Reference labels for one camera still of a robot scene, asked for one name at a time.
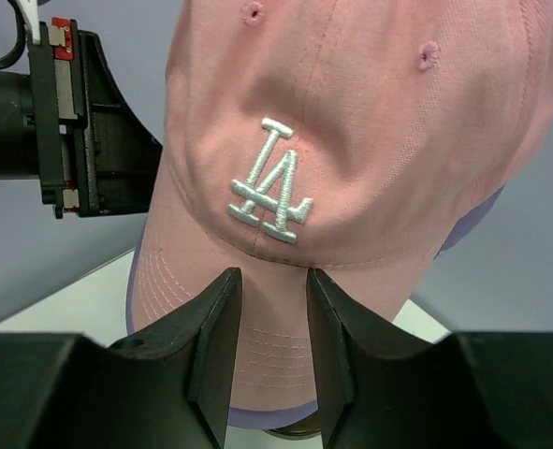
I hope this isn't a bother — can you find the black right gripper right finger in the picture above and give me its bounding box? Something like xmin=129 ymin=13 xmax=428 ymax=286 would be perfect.
xmin=306 ymin=269 xmax=553 ymax=449

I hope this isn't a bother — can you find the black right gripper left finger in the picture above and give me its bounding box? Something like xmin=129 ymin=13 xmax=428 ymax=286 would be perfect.
xmin=0 ymin=268 xmax=242 ymax=449

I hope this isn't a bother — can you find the pink baseball cap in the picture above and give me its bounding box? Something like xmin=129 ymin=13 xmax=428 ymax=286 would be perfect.
xmin=131 ymin=1 xmax=553 ymax=413

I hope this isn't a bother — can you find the purple baseball cap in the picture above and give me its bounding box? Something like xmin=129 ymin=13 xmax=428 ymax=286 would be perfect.
xmin=125 ymin=187 xmax=504 ymax=429

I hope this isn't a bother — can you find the brown mannequin stand base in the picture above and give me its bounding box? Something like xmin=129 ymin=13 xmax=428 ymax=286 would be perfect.
xmin=266 ymin=414 xmax=321 ymax=441

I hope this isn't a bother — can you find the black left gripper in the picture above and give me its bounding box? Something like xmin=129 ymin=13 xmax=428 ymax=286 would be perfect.
xmin=0 ymin=18 xmax=162 ymax=218

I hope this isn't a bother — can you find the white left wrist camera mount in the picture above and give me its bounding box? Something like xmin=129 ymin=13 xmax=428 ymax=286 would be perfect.
xmin=8 ymin=0 xmax=41 ymax=45

